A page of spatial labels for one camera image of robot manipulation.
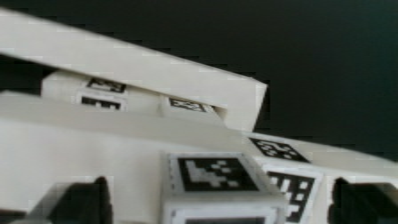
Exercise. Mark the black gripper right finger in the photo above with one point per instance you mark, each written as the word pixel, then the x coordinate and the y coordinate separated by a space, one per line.
pixel 364 203

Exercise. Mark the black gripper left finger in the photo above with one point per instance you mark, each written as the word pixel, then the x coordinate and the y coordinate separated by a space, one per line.
pixel 83 207

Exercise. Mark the white chair backrest frame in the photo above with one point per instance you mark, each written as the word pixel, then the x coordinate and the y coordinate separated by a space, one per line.
pixel 69 143

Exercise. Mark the white tagged chair leg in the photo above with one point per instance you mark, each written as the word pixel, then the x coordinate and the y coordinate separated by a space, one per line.
pixel 217 191
pixel 186 110

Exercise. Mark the white chair leg block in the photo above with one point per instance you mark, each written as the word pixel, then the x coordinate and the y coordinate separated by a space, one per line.
pixel 99 93

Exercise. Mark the white fence front wall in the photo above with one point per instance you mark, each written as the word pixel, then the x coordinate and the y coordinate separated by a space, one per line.
pixel 67 48

